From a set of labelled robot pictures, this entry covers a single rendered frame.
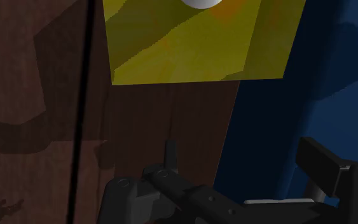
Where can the yellow robot stand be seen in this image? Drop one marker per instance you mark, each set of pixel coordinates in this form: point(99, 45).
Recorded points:
point(197, 52)

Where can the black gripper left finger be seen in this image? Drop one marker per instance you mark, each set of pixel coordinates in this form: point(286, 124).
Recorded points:
point(169, 186)

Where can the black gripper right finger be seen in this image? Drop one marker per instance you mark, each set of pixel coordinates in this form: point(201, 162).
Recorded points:
point(355, 186)

